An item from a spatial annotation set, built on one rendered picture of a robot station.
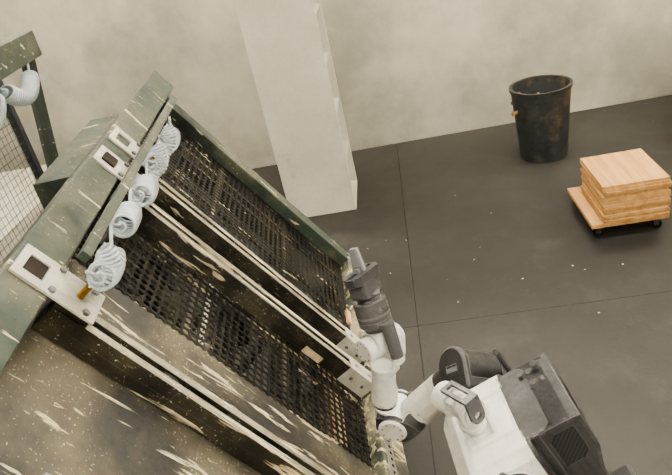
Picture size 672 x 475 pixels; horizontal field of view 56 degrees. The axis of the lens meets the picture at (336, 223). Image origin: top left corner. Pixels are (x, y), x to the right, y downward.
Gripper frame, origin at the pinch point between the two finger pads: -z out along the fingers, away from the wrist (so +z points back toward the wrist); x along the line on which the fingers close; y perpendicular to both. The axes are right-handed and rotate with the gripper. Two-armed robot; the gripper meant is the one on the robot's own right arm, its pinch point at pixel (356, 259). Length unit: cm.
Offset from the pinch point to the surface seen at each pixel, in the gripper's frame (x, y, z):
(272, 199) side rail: -87, 97, -4
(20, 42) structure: -24, 136, -93
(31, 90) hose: -17, 131, -74
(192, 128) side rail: -67, 109, -44
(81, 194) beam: 32, 51, -36
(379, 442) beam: -16, 24, 66
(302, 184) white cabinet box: -300, 244, 27
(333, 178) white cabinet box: -312, 220, 29
